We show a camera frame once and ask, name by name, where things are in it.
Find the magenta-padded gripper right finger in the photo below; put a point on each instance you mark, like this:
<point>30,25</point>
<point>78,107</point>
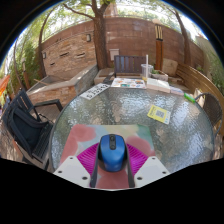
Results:
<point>151,168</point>

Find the black slatted armchair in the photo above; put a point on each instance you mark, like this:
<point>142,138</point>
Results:
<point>26,130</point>

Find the wooden garden lamp post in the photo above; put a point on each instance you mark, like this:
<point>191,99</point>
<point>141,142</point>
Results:
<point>159,50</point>

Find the stone brick raised planter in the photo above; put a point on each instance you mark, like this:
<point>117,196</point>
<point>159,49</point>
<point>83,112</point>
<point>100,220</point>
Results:
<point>66,88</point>

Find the thick white book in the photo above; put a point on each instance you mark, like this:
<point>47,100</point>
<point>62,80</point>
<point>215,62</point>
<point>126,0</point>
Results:
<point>158,85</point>

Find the dark wall lamp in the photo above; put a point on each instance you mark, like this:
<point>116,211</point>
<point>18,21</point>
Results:
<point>88,37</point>

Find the blue and black computer mouse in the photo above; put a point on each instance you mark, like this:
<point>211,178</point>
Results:
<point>112,153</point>

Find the yellow square card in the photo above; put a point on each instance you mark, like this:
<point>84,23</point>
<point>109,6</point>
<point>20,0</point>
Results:
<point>159,114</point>

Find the clear plastic cup with straw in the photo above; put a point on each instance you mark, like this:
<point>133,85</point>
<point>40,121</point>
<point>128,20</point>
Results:
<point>146,71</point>

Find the slim tree trunk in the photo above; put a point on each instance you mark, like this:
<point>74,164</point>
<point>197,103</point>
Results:
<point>186,43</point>

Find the floral pink mouse pad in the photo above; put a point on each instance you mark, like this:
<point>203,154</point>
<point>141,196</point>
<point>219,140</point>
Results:
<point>83,135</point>

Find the dark wooden slatted chair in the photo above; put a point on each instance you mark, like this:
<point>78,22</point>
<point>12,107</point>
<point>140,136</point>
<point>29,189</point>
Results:
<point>128,65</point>

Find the small wall lamp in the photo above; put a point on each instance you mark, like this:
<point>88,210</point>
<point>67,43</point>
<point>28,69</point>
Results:
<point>43,55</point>

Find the large forked tree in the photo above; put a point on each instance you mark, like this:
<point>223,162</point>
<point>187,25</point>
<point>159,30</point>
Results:
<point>101,40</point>

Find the grey wall utility box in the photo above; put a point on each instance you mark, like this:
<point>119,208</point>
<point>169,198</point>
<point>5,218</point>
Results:
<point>114,54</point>

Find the colourful printed sheet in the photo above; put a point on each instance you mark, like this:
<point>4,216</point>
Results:
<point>128,83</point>

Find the green marker pen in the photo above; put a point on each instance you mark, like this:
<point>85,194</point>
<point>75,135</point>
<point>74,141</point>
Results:
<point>189,97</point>

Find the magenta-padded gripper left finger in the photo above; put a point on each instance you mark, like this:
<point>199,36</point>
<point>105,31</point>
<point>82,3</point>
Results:
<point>71,168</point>

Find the thin pale book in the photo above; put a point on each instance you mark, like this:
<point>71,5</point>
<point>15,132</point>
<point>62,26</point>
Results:
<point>177,91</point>

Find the curved wooden slat bench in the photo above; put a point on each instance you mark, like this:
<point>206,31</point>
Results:
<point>193,78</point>

